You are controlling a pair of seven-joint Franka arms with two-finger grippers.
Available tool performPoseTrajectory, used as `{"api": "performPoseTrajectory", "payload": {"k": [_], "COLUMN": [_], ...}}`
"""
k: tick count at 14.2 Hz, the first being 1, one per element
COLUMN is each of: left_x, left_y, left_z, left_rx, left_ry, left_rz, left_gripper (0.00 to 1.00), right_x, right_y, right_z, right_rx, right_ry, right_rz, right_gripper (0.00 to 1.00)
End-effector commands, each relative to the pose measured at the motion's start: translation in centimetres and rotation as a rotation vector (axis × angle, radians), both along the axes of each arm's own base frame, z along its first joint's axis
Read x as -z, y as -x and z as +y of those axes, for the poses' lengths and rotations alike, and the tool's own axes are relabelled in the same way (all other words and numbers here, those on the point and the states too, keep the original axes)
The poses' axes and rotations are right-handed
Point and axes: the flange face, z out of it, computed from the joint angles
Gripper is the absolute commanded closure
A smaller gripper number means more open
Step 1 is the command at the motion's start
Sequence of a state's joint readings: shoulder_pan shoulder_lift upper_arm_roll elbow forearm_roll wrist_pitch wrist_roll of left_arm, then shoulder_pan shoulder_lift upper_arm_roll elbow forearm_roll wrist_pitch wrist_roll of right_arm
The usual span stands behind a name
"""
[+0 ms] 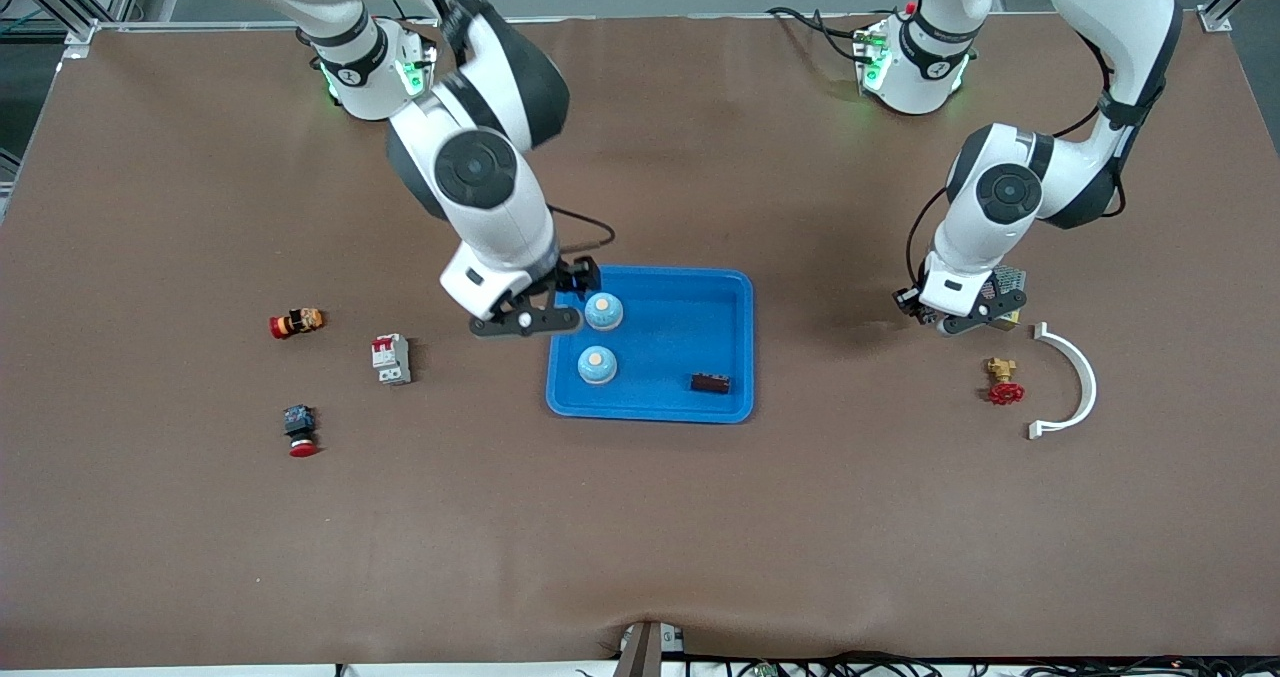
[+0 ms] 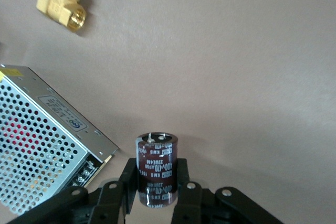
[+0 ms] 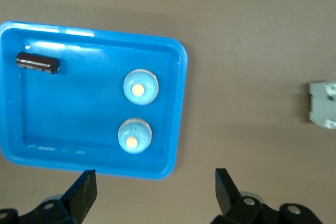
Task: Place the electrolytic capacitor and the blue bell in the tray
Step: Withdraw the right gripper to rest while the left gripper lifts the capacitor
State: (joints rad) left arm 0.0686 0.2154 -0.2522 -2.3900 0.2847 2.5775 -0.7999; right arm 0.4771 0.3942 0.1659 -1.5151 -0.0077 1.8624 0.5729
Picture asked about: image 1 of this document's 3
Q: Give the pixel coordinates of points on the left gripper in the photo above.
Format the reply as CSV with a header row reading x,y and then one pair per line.
x,y
908,299

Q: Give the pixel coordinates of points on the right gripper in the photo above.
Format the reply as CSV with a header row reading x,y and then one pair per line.
x,y
578,276

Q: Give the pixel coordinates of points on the light blue call bell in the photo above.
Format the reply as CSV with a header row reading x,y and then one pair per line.
x,y
597,364
604,311

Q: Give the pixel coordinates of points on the dark brown terminal block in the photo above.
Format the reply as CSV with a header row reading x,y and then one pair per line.
x,y
710,384

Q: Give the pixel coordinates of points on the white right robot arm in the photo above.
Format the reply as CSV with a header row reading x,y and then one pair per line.
x,y
475,169

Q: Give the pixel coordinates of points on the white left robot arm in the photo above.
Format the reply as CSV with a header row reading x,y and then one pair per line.
x,y
1010,192

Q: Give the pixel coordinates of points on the blue plastic tray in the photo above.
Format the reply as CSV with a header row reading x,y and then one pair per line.
x,y
660,337

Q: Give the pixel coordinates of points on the metal mesh power supply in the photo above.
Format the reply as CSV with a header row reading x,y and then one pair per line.
x,y
1012,279

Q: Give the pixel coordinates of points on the brass valve red handwheel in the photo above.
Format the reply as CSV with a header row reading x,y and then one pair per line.
x,y
1004,389

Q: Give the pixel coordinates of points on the white red circuit breaker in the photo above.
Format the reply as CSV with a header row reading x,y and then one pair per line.
x,y
391,359

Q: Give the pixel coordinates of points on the brown table mat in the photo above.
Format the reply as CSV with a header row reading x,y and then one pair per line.
x,y
640,517

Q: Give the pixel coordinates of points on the red orange emergency stop button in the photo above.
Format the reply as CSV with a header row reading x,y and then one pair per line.
x,y
297,323

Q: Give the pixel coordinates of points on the black blue red push button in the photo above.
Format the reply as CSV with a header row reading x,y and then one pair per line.
x,y
300,430

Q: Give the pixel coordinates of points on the white curved plastic bracket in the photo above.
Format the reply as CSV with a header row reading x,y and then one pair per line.
x,y
1090,382

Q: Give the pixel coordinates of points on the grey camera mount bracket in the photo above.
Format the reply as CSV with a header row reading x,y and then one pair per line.
x,y
640,652

